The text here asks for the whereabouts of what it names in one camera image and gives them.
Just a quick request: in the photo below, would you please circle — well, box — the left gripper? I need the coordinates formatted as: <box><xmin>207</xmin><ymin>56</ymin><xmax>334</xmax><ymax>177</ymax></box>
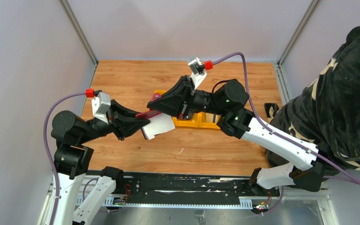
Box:
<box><xmin>79</xmin><ymin>97</ymin><xmax>151</xmax><ymax>143</ymax></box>

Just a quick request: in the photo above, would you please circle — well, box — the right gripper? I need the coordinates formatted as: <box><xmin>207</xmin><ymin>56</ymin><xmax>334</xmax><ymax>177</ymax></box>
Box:
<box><xmin>147</xmin><ymin>76</ymin><xmax>226</xmax><ymax>121</ymax></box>

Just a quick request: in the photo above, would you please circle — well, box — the red leather card holder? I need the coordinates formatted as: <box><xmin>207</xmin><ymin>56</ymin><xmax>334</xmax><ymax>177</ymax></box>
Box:
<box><xmin>136</xmin><ymin>109</ymin><xmax>175</xmax><ymax>140</ymax></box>

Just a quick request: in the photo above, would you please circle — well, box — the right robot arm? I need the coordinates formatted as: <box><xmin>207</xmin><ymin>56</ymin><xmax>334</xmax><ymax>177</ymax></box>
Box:
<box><xmin>147</xmin><ymin>75</ymin><xmax>326</xmax><ymax>196</ymax></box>

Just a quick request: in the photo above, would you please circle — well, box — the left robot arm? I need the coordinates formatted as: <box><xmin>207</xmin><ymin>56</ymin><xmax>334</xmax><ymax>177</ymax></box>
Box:
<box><xmin>45</xmin><ymin>97</ymin><xmax>150</xmax><ymax>225</ymax></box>

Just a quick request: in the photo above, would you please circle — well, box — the left yellow bin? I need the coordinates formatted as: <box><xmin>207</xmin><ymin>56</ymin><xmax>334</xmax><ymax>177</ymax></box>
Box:
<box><xmin>152</xmin><ymin>90</ymin><xmax>165</xmax><ymax>100</ymax></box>

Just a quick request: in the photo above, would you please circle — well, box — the middle yellow bin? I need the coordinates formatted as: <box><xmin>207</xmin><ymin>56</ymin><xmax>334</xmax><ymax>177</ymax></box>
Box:
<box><xmin>172</xmin><ymin>113</ymin><xmax>199</xmax><ymax>128</ymax></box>

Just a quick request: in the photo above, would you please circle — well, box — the person in black fleece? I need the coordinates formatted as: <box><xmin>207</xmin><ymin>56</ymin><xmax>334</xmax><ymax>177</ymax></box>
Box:
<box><xmin>264</xmin><ymin>26</ymin><xmax>360</xmax><ymax>171</ymax></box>

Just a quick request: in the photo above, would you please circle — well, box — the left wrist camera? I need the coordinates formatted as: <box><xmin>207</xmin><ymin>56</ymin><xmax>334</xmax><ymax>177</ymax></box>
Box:
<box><xmin>91</xmin><ymin>92</ymin><xmax>111</xmax><ymax>124</ymax></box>

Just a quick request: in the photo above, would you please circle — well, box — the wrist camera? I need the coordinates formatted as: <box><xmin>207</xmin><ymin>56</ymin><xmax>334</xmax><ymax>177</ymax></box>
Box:
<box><xmin>91</xmin><ymin>92</ymin><xmax>111</xmax><ymax>124</ymax></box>
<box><xmin>187</xmin><ymin>55</ymin><xmax>207</xmax><ymax>90</ymax></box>

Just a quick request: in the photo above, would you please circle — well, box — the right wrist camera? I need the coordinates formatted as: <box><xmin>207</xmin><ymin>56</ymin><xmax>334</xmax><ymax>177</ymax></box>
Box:
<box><xmin>187</xmin><ymin>55</ymin><xmax>207</xmax><ymax>90</ymax></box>

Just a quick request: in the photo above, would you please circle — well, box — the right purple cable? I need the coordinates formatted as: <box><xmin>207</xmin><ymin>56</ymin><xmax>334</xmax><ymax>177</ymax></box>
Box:
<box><xmin>204</xmin><ymin>52</ymin><xmax>360</xmax><ymax>191</ymax></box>

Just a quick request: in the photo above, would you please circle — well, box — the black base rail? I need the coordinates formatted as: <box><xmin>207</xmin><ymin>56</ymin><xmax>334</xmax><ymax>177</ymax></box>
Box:
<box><xmin>114</xmin><ymin>172</ymin><xmax>280</xmax><ymax>208</ymax></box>

